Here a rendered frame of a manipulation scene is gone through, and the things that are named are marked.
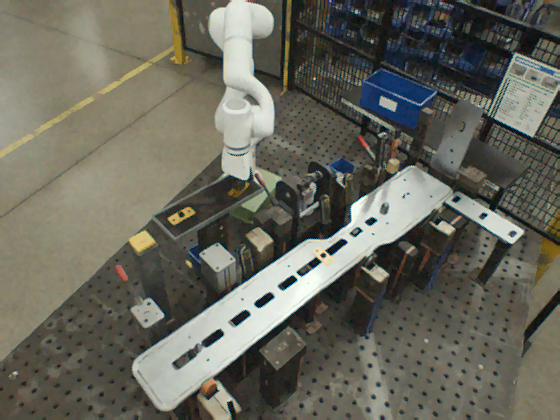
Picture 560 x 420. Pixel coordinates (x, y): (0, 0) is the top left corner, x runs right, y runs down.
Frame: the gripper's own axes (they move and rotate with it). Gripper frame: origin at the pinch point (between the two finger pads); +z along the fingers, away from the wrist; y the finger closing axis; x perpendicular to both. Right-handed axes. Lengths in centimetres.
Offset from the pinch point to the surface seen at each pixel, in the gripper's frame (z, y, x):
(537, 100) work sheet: -12, 80, 92
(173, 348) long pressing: 19, 11, -53
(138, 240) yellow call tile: 2.8, -13.7, -35.8
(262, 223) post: 9.5, 12.3, -4.3
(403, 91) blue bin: 9, 26, 106
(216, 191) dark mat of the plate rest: 2.8, -6.0, -5.0
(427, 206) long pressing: 19, 59, 45
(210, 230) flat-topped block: 11.8, -2.4, -14.6
